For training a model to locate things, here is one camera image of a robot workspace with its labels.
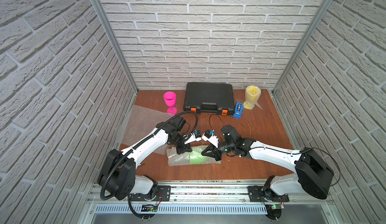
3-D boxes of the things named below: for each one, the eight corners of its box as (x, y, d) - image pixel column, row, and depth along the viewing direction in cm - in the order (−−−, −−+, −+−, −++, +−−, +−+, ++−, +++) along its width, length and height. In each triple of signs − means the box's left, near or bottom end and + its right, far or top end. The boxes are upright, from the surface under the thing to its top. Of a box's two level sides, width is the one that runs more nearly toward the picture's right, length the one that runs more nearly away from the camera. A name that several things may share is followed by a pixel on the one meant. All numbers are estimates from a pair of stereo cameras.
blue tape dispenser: (232, 118, 105) (233, 114, 101) (235, 105, 112) (236, 101, 109) (240, 120, 104) (241, 116, 100) (242, 107, 112) (243, 103, 108)
